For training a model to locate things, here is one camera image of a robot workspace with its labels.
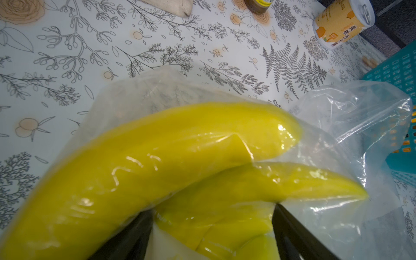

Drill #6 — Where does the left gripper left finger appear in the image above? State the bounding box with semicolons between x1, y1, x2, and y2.
89;210;153;260

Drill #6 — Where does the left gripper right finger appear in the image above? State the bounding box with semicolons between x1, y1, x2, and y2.
272;204;339;260

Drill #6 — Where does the banana bunch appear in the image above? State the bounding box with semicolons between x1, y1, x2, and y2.
1;102;368;260

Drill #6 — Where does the clear zip-top bag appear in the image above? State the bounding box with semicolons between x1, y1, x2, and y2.
0;64;416;260

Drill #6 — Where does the beige canvas tote bag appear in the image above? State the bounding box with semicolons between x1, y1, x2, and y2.
141;0;193;18

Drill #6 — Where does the teal plastic basket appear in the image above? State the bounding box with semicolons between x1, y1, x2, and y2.
362;42;416;185

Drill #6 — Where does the small yellow tin can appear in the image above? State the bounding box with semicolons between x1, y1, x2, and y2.
313;0;375;50

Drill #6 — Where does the small brown sauce bottle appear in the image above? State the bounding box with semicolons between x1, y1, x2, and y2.
244;0;274;15

